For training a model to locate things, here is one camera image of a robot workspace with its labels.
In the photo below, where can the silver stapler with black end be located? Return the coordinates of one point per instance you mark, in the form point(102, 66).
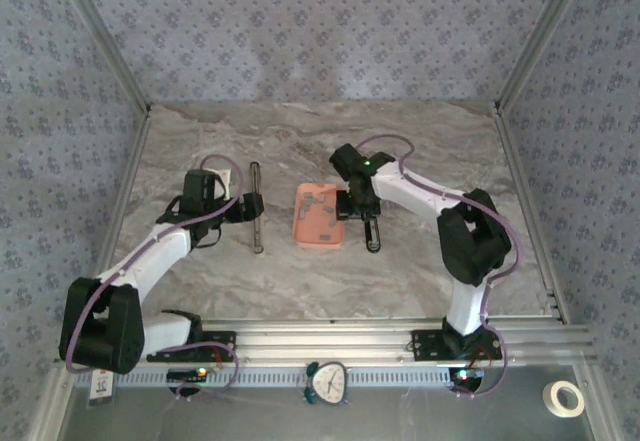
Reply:
point(256, 236)

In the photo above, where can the pink plastic tray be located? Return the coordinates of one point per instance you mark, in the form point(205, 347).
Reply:
point(315, 226)

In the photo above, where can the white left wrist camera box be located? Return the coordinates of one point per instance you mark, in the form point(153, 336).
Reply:
point(225, 181)

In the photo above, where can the small circuit board with LED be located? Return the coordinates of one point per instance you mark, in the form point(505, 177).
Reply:
point(182, 375)
point(472, 375)

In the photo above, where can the grey metal shelf plate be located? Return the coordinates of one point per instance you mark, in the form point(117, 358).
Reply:
point(400, 421)

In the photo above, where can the aluminium table side rail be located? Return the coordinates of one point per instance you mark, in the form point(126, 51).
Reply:
point(515, 166)
point(131, 166)

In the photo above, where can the white card with red mark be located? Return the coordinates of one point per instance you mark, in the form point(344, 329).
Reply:
point(102, 391)

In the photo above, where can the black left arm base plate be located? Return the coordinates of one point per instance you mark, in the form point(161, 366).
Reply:
point(222, 343)

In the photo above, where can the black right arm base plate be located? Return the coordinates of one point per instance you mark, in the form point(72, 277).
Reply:
point(425, 346)

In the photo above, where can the green alarm clock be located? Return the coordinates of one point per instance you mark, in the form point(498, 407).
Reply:
point(330, 383)

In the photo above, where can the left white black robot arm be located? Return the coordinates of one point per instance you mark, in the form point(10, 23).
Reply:
point(160, 251)

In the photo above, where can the aluminium frame post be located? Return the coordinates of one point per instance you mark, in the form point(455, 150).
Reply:
point(102, 31)
point(542, 31)

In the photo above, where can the white tape roll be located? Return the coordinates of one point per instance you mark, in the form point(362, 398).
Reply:
point(550, 403)

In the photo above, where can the aluminium mounting rail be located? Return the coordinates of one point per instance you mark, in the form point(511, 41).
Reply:
point(325, 341)

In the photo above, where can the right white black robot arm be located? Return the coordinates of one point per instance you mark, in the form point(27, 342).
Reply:
point(475, 241)

